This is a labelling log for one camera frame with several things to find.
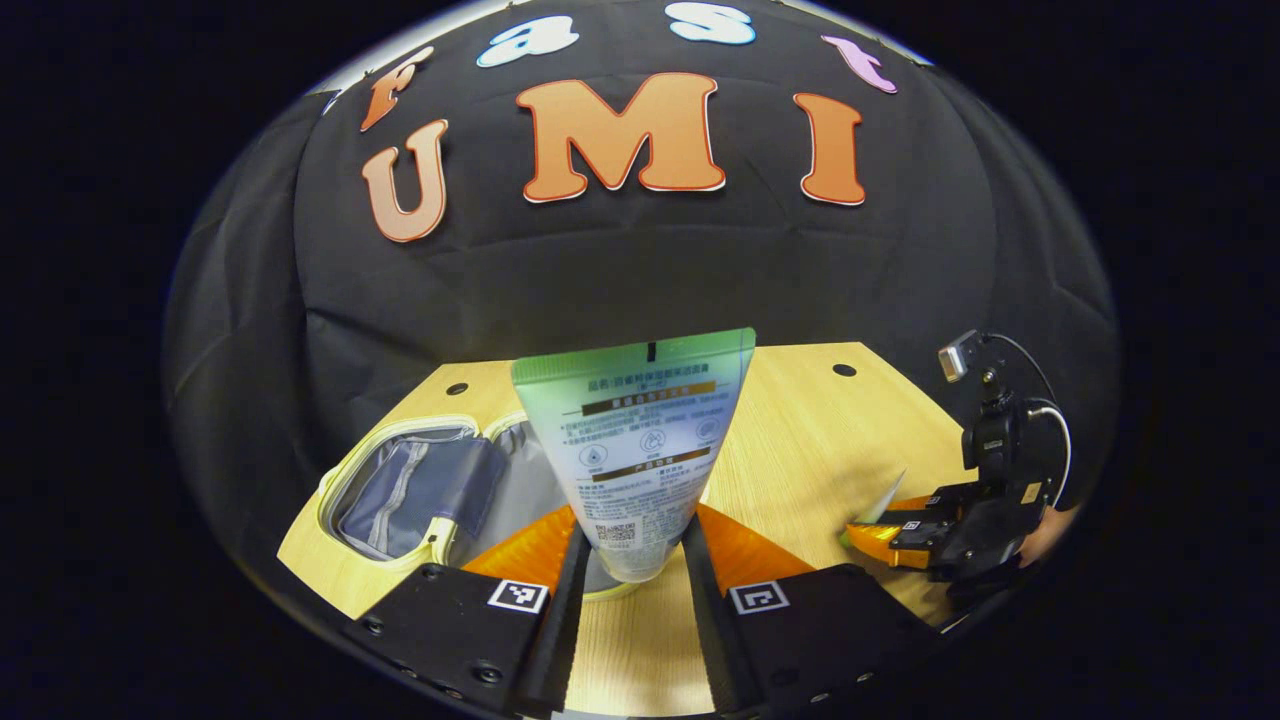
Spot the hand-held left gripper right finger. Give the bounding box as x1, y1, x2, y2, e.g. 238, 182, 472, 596
682, 503, 951, 716

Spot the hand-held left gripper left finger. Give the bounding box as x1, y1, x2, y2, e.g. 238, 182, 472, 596
345, 505, 593, 719

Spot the small white tube green cap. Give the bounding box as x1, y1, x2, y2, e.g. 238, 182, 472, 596
855, 468, 909, 531

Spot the green white skin care tube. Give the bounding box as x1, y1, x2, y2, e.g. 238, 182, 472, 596
510, 327, 758, 584

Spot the pale yellow suitcase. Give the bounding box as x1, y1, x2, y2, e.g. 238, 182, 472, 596
277, 405, 641, 621

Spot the black backdrop cloth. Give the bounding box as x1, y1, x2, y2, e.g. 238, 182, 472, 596
163, 0, 1119, 601

